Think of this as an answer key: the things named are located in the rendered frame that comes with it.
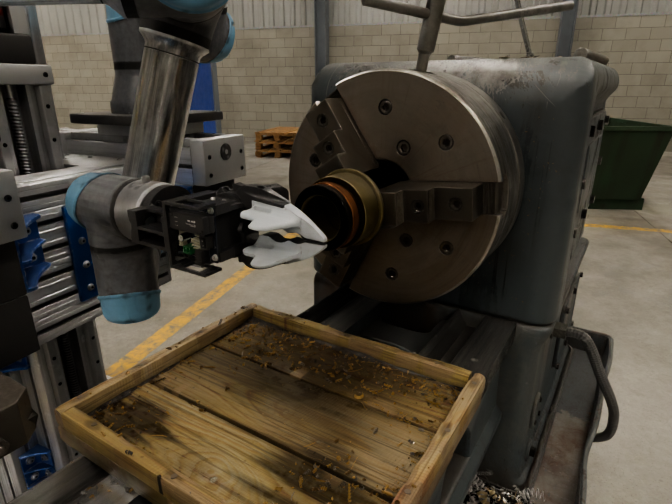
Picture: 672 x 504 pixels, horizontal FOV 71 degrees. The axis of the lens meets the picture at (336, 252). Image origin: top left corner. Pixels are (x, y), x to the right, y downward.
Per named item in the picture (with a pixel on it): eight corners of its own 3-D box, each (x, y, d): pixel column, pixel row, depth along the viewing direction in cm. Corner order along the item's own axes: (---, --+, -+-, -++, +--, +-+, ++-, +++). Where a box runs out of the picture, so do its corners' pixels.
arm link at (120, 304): (165, 290, 72) (156, 221, 69) (162, 324, 62) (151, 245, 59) (109, 297, 70) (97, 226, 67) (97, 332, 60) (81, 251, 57)
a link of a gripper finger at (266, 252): (296, 290, 42) (222, 269, 47) (332, 269, 47) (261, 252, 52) (295, 257, 41) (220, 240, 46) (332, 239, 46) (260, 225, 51)
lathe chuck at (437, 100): (309, 243, 84) (336, 53, 71) (481, 314, 70) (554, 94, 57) (277, 258, 77) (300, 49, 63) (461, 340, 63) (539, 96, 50)
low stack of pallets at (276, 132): (278, 148, 951) (277, 126, 936) (319, 150, 931) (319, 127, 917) (254, 157, 836) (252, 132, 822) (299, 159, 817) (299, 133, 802)
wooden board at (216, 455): (252, 324, 74) (250, 301, 72) (483, 403, 55) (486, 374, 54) (59, 439, 50) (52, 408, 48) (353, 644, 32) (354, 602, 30)
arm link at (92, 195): (121, 225, 67) (111, 165, 64) (173, 238, 62) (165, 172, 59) (66, 239, 61) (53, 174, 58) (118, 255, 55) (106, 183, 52)
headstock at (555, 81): (417, 208, 143) (425, 70, 130) (593, 233, 119) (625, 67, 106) (299, 269, 96) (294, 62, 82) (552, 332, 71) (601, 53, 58)
